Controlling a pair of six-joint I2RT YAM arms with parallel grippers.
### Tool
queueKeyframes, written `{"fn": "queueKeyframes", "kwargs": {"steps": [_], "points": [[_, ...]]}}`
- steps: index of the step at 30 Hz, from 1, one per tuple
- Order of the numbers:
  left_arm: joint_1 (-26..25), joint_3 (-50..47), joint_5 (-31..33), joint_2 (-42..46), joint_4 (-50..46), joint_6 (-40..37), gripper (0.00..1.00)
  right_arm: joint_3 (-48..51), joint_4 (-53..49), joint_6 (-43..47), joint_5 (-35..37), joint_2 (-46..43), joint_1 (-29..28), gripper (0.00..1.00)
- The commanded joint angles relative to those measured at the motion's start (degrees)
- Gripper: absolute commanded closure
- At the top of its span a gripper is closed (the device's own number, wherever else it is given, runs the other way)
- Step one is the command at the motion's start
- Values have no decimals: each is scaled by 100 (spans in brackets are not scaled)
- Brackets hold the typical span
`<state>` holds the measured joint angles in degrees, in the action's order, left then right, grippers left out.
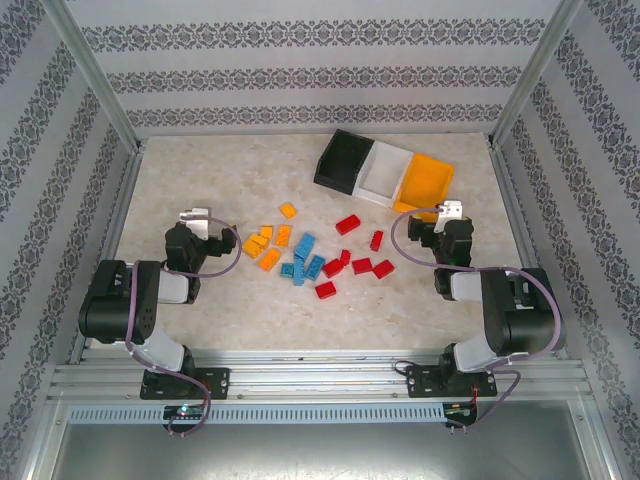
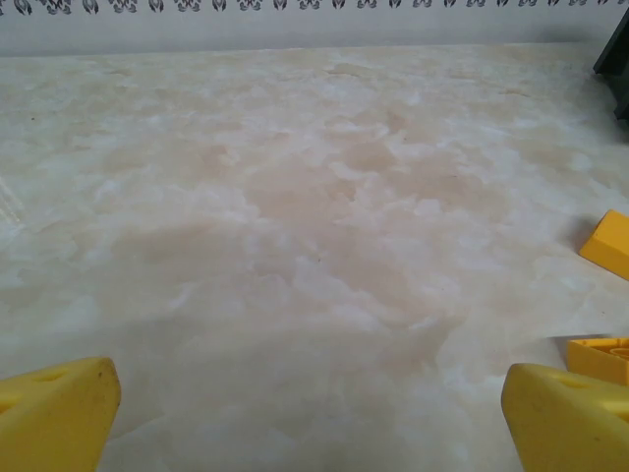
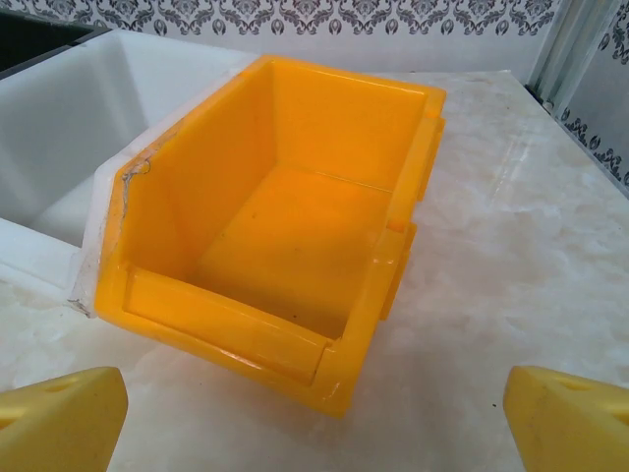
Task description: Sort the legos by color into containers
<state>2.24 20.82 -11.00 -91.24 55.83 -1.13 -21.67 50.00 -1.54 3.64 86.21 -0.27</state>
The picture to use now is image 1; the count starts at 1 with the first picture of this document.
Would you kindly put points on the white plastic bin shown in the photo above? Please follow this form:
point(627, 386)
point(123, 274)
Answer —
point(382, 172)

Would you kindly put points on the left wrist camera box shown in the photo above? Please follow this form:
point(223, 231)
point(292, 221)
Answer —
point(197, 220)

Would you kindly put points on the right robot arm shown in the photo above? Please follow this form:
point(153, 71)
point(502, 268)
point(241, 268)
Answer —
point(520, 320)

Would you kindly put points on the small orange lego brick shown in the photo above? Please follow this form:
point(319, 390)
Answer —
point(266, 231)
point(261, 241)

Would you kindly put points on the small controller board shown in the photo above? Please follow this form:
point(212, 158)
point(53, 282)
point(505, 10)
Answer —
point(185, 411)
point(460, 410)

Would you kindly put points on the black plastic bin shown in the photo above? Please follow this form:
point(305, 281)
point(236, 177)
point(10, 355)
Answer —
point(345, 160)

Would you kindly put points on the sheet metal shelf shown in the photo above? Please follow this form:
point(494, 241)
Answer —
point(320, 450)

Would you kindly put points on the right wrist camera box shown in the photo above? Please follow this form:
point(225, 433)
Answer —
point(450, 212)

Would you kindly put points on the yellow plastic bin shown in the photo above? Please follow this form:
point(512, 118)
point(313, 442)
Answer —
point(425, 177)

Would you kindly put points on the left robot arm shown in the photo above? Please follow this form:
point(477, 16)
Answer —
point(120, 300)

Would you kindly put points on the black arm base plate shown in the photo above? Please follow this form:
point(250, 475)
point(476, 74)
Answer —
point(215, 382)
point(417, 382)

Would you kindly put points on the aluminium mounting rail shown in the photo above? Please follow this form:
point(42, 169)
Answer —
point(320, 382)

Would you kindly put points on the aluminium frame post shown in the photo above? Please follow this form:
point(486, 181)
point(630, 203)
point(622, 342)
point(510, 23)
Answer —
point(535, 70)
point(91, 70)

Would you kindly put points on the small blue lego brick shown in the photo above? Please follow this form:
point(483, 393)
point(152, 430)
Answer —
point(287, 270)

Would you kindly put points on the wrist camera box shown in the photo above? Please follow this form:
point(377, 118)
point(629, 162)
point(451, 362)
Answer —
point(197, 220)
point(450, 212)

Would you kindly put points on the aluminium side rail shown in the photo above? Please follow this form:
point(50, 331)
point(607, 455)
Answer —
point(512, 200)
point(122, 200)

